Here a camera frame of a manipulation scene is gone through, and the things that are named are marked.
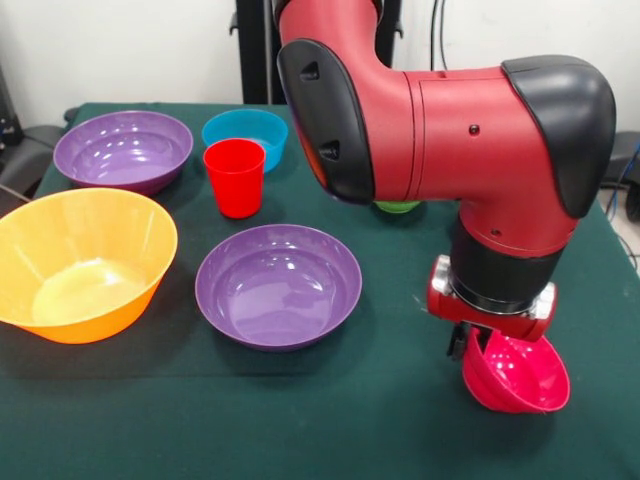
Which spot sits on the dark green tablecloth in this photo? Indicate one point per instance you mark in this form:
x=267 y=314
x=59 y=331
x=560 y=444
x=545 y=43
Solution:
x=320 y=425

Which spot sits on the green bowl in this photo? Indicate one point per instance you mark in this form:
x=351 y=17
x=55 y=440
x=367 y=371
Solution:
x=397 y=206

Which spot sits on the large yellow bowl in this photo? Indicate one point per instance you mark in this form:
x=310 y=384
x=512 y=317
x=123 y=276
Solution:
x=85 y=265

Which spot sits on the purple bowl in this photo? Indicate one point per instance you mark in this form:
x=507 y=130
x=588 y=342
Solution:
x=277 y=290
x=125 y=150

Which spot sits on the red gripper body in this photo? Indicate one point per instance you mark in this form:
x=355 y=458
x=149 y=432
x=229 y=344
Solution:
x=495 y=320

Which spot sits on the black wheeled base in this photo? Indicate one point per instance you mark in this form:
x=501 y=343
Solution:
x=30 y=150
x=622 y=165

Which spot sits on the blue bowl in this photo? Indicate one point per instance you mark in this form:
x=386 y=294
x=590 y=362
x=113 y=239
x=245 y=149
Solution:
x=245 y=127

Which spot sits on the red cup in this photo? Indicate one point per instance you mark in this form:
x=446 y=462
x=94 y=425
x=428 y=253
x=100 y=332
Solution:
x=234 y=185

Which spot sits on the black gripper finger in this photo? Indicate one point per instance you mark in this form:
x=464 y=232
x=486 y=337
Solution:
x=483 y=336
x=457 y=342

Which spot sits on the pink bowl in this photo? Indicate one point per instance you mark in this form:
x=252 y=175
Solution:
x=520 y=375

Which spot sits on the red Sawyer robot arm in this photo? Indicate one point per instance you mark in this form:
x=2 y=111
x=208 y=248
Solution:
x=450 y=135

